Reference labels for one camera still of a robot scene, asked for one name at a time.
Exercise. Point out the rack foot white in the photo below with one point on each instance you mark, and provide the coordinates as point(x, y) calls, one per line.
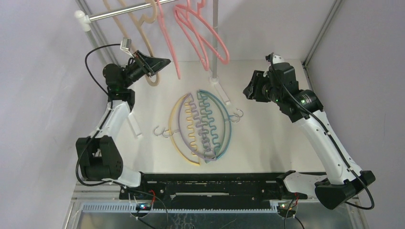
point(217, 86)
point(134, 126)

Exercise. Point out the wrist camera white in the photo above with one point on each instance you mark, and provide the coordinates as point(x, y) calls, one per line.
point(275, 59)
point(125, 45)

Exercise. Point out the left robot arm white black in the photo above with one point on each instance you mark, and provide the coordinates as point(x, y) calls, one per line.
point(99, 159)

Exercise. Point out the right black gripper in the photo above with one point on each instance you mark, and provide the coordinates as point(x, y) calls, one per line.
point(255, 88)

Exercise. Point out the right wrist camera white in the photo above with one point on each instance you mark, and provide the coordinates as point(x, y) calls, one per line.
point(275, 59)

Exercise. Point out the yellow wire hanger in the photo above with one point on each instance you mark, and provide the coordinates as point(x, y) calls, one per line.
point(172, 130)

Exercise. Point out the left circuit board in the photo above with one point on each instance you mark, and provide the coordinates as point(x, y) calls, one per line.
point(143, 207)

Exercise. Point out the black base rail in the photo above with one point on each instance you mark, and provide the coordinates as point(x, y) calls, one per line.
point(224, 191)

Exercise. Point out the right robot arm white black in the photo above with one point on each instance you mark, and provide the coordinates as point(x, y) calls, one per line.
point(344, 178)

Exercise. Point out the silver clothes rack rail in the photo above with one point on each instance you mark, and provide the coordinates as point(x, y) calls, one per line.
point(112, 13)

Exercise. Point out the left aluminium frame post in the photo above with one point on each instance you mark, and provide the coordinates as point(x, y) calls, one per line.
point(106, 55)

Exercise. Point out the pink plastic hanger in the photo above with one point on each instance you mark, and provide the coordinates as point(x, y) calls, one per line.
point(161, 21)
point(222, 53)
point(181, 14)

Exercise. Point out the circuit board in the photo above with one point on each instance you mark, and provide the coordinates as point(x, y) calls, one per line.
point(143, 207)
point(283, 208)

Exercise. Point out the beige plastic hanger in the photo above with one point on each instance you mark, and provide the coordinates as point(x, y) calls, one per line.
point(138, 24)

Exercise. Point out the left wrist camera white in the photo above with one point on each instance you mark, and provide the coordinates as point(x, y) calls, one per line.
point(125, 45)

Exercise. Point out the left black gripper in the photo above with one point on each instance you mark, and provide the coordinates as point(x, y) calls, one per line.
point(151, 65)

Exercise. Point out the left rack foot white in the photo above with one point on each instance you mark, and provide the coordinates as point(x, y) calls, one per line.
point(134, 126)

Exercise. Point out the right rack foot white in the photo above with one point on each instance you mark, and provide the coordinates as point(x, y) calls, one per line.
point(217, 86)

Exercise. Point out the aluminium frame post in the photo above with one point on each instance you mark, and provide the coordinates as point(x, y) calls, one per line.
point(106, 55)
point(322, 32)

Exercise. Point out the right aluminium frame post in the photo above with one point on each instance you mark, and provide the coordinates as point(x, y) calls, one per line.
point(322, 32)

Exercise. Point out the right circuit board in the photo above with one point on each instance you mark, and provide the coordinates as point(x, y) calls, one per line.
point(283, 208)

